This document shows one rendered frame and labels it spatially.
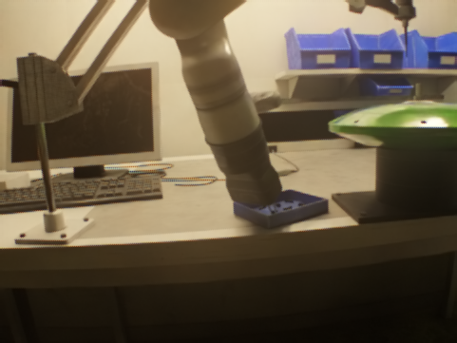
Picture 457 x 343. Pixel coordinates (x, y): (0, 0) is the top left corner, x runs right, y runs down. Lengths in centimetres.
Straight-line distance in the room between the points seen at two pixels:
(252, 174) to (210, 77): 14
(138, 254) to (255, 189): 19
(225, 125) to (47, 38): 128
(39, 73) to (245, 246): 40
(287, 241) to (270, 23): 112
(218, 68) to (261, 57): 106
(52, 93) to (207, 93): 25
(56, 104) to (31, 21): 114
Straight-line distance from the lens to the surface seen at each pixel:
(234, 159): 42
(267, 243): 49
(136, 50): 146
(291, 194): 64
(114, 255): 51
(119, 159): 98
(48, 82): 54
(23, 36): 166
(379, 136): 48
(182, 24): 35
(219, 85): 39
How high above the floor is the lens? 109
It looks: 11 degrees down
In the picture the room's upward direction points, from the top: 4 degrees counter-clockwise
